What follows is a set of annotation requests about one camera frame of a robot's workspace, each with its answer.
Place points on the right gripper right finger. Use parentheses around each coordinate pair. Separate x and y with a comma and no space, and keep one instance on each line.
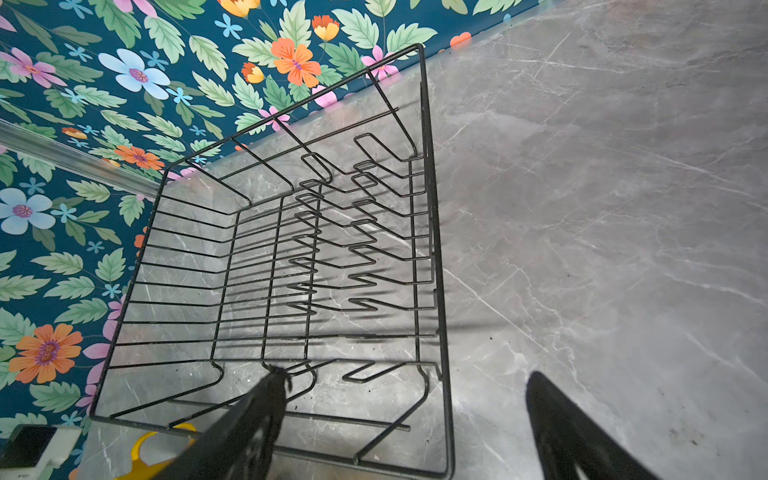
(570,445)

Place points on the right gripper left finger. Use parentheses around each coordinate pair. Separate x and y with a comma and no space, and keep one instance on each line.
(240,444)

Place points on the yellow mug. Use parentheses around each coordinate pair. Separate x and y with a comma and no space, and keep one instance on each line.
(154,451)

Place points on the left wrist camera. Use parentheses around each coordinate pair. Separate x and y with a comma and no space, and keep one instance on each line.
(34,448)

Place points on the black wire dish rack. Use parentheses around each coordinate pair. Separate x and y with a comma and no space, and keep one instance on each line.
(295,289)

